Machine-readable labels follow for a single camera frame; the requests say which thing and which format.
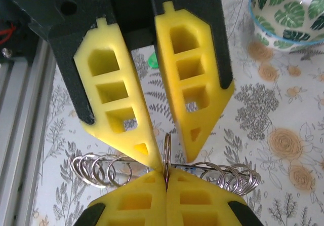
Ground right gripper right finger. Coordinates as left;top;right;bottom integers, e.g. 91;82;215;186
167;172;259;226

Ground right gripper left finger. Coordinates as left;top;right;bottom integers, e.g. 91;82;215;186
77;170;168;226

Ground key with green tag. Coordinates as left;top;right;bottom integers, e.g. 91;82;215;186
147;53;159;69

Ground leaf pattern bowl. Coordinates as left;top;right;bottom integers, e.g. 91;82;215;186
248;0;324;52

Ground aluminium front rail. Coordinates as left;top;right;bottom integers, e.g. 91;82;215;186
0;40;58;226

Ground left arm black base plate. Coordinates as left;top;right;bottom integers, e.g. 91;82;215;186
0;15;18;59

